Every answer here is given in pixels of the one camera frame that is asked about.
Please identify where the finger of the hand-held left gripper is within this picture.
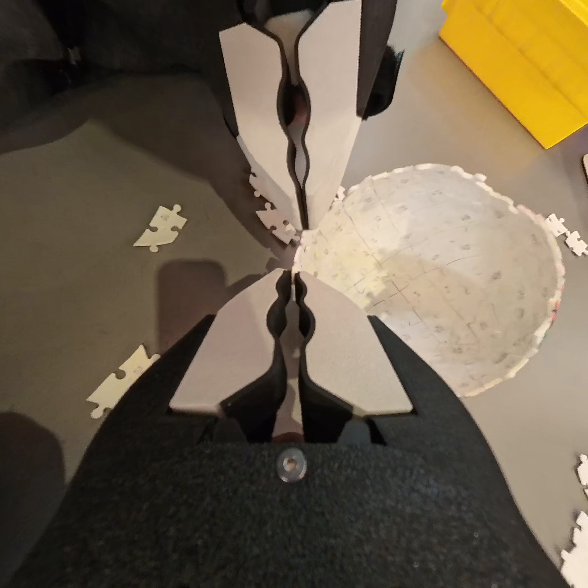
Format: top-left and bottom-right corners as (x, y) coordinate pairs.
(295, 0), (364, 229)
(219, 23), (307, 230)

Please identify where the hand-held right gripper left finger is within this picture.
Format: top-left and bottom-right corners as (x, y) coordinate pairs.
(169, 269), (294, 444)

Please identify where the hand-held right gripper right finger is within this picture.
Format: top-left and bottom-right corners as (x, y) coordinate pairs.
(293, 271), (413, 445)

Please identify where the colourful 3D puzzle ball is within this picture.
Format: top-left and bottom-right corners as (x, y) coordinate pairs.
(292, 163), (566, 398)

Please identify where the yellow storage bin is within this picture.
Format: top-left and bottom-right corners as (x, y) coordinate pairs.
(439, 0), (588, 150)

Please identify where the person's dark clothing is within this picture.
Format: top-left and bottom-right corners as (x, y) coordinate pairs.
(0, 0), (239, 154)

